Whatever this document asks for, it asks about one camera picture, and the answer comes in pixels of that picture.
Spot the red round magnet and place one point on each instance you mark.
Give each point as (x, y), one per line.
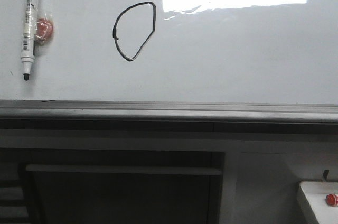
(44, 30)

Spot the white whiteboard marker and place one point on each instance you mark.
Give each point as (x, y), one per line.
(29, 36)

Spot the dark cabinet with grey bar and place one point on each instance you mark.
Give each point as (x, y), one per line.
(74, 186)

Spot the white plastic tray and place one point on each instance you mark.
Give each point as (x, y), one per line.
(311, 197)

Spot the small red cap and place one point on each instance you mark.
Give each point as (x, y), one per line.
(332, 200)

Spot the white whiteboard with grey frame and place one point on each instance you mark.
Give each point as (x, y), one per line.
(216, 60)

